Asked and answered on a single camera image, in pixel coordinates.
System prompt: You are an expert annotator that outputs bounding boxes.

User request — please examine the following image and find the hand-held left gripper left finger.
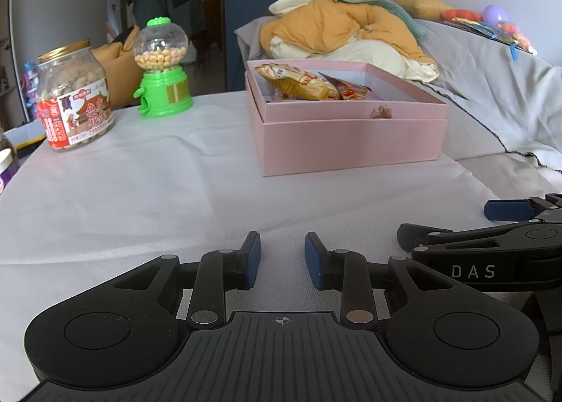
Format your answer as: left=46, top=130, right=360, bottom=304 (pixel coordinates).
left=112, top=231, right=262, bottom=330

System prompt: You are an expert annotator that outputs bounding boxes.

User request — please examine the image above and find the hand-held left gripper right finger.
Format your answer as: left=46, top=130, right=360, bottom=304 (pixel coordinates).
left=304, top=232, right=457, bottom=330

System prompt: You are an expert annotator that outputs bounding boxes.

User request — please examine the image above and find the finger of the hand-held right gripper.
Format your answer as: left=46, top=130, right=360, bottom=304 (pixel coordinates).
left=484, top=193, right=562, bottom=223
left=396, top=222, right=534, bottom=253

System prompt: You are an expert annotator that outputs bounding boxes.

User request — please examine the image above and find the pink gift box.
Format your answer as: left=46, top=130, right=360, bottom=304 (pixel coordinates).
left=244, top=60, right=449, bottom=177

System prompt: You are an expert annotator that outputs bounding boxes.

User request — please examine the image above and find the red snack packet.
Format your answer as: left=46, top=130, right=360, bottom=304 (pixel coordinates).
left=318, top=72, right=373, bottom=101

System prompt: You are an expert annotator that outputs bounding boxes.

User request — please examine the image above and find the yellow snack packet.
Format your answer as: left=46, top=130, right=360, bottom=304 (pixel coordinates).
left=255, top=63, right=341, bottom=101

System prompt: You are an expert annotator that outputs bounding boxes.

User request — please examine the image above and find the white woven tablecloth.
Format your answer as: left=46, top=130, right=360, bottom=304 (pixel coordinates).
left=0, top=90, right=562, bottom=385

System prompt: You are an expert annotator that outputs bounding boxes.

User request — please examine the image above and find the net of orange balls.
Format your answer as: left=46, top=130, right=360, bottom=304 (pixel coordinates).
left=501, top=21, right=533, bottom=52

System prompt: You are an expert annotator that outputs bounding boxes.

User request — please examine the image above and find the green gumball machine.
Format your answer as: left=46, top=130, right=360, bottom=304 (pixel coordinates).
left=133, top=17, right=194, bottom=117

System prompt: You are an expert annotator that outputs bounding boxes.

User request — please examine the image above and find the purple toy egg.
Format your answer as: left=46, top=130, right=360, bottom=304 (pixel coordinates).
left=483, top=5, right=510, bottom=25

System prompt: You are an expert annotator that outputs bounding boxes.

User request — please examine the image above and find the yellow pillow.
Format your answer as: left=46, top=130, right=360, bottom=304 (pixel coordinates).
left=388, top=0, right=453, bottom=21

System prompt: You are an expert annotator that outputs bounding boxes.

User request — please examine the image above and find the clear peanut jar gold lid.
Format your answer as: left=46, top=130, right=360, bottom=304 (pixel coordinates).
left=35, top=39, right=116, bottom=152

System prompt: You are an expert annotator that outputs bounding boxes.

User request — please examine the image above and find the teal cloth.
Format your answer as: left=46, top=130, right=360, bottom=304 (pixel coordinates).
left=320, top=0, right=426, bottom=38

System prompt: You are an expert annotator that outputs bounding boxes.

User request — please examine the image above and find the orange and cream quilt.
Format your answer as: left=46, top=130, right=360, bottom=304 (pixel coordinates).
left=259, top=0, right=440, bottom=84

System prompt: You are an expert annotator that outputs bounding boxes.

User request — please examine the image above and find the brown chair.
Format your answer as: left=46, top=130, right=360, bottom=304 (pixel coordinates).
left=202, top=0, right=222, bottom=52

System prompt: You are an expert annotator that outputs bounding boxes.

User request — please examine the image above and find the small glass jar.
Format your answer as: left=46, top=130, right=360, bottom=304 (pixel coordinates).
left=0, top=132, right=20, bottom=194

